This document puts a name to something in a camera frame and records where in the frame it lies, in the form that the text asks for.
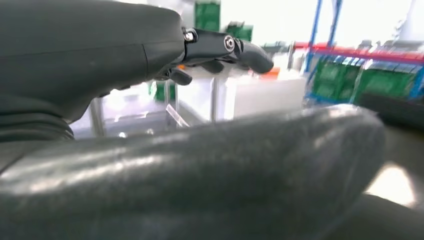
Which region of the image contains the blue metal shelf rack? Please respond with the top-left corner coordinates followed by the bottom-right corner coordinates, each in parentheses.
top-left (302, 0), bottom-right (424, 108)

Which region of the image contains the green plastic crate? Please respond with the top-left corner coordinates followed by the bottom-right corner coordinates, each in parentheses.
top-left (226, 21), bottom-right (255, 43)
top-left (354, 63), bottom-right (419, 101)
top-left (194, 0), bottom-right (222, 33)
top-left (312, 56), bottom-right (363, 103)

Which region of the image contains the large black moulded panel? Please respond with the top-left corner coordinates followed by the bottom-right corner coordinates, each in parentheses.
top-left (0, 103), bottom-right (388, 240)

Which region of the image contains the white cabinet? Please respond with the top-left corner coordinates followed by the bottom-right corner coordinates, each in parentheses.
top-left (228, 76), bottom-right (308, 120)

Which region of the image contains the red horizontal bar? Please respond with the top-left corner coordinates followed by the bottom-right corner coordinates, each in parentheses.
top-left (292, 41), bottom-right (424, 65)

